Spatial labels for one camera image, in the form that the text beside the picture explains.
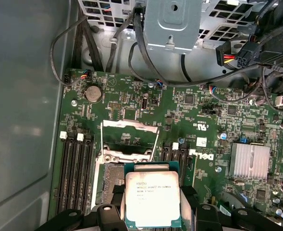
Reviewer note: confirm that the RAM slot white clips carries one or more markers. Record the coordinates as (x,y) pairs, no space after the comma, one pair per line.
(63,168)
(175,154)
(80,168)

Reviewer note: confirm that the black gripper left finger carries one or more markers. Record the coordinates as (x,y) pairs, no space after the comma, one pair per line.
(107,216)

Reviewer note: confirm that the internal USB port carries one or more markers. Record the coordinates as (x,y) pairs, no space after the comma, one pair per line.
(145,104)

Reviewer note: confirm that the black grey PC case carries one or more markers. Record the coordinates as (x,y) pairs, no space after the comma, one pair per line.
(23,96)

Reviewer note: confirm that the metal socket cover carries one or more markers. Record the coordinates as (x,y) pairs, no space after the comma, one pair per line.
(129,125)

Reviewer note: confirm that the black eight pin connector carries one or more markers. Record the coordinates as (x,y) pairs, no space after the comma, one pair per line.
(248,54)

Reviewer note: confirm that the round coin battery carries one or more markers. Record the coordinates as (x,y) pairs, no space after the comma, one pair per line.
(93,93)

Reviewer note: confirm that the green motherboard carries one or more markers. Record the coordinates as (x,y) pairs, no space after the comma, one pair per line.
(203,115)

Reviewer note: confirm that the silver green CPU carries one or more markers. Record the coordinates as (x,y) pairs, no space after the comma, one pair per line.
(152,192)

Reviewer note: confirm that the silver chipset heatsink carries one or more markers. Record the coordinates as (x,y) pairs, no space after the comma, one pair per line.
(249,161)

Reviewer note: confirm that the grey metal disk bay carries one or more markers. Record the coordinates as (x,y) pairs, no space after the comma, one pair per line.
(172,24)

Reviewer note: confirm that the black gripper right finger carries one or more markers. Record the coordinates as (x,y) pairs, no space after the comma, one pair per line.
(206,216)

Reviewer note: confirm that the RAM slot black clips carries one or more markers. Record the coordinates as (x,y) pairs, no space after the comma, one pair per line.
(165,152)
(89,168)
(183,166)
(71,168)

